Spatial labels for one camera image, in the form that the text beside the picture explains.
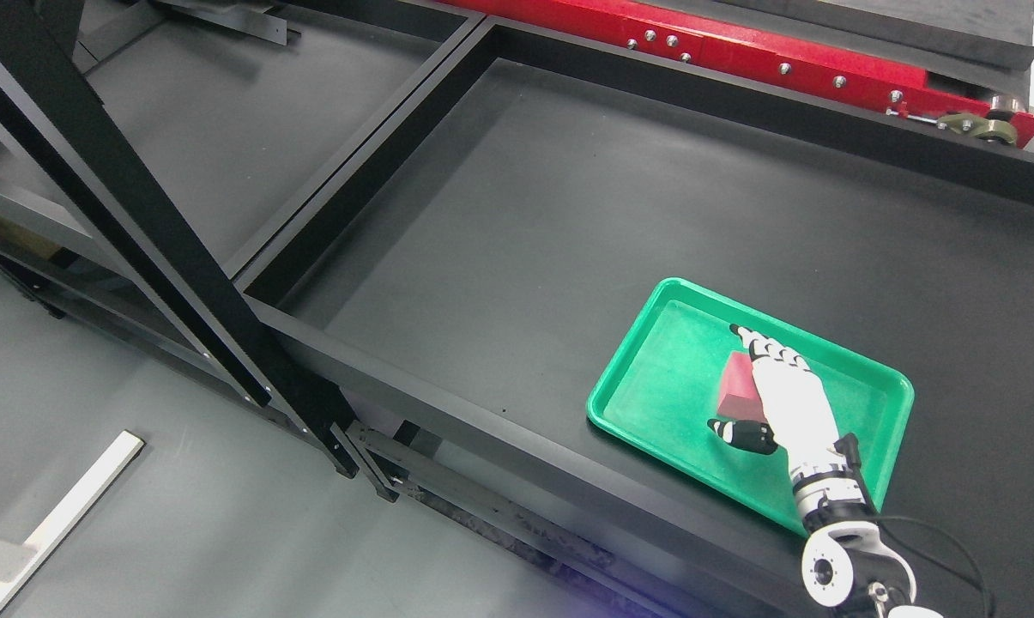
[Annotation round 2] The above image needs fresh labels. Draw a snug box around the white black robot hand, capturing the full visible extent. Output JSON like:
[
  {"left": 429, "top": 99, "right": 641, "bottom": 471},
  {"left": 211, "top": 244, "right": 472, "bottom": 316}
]
[{"left": 706, "top": 325, "right": 871, "bottom": 530}]

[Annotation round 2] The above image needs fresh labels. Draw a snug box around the pink foam block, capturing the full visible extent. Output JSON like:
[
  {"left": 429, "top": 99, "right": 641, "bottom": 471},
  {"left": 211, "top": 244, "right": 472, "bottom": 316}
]
[{"left": 716, "top": 352, "right": 767, "bottom": 422}]

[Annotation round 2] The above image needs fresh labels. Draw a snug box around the white robot forearm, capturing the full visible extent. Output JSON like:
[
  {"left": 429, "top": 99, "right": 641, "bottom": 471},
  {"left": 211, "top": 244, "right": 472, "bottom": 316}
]
[{"left": 801, "top": 500, "right": 941, "bottom": 617}]

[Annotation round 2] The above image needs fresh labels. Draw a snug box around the green plastic tray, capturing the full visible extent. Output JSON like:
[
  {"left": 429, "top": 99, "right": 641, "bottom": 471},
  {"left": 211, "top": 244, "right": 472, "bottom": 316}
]
[{"left": 586, "top": 278, "right": 916, "bottom": 535}]

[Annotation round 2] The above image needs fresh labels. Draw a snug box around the black metal shelf rack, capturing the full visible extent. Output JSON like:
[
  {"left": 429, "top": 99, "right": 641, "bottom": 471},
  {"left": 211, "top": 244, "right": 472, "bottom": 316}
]
[{"left": 0, "top": 1, "right": 1034, "bottom": 617}]

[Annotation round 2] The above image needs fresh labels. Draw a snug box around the white desk foot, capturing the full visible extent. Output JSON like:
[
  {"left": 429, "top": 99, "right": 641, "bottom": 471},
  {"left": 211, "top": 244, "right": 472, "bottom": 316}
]
[{"left": 0, "top": 431, "right": 147, "bottom": 614}]

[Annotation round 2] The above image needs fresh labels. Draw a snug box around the red metal rail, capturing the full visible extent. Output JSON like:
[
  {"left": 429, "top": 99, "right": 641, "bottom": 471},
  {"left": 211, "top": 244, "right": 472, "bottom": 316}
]
[{"left": 459, "top": 1, "right": 1034, "bottom": 148}]

